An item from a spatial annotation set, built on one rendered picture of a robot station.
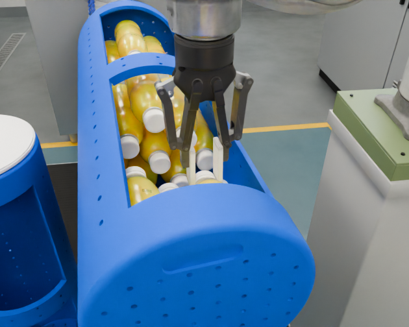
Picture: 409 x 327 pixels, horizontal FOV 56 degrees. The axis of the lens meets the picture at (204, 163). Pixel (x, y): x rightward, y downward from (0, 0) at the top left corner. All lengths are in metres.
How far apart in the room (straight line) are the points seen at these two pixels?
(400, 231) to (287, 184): 1.45
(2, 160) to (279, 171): 1.88
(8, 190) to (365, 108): 0.82
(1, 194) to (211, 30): 0.59
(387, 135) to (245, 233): 0.59
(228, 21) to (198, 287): 0.30
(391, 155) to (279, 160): 1.76
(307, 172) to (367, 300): 1.44
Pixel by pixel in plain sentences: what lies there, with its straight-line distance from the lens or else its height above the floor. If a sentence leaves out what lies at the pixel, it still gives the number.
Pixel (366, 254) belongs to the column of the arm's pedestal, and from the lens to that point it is 1.04.
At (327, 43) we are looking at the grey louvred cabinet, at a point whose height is 0.34.
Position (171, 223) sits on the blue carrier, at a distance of 0.38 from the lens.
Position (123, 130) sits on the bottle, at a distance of 0.72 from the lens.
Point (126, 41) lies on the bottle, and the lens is 0.98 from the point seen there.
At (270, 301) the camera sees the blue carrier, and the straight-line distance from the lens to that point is 0.51.
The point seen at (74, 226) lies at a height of 0.15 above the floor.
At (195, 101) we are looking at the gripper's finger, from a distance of 0.52.
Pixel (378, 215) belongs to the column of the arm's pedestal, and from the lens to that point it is 0.96.
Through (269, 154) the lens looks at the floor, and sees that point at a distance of 2.64.
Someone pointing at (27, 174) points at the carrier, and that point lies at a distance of 0.91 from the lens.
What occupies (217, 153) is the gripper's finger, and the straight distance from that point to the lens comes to 0.58.
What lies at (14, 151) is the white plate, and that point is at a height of 1.04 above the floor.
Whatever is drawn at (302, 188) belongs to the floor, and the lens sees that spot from 2.40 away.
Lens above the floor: 1.50
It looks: 37 degrees down
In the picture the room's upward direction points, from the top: straight up
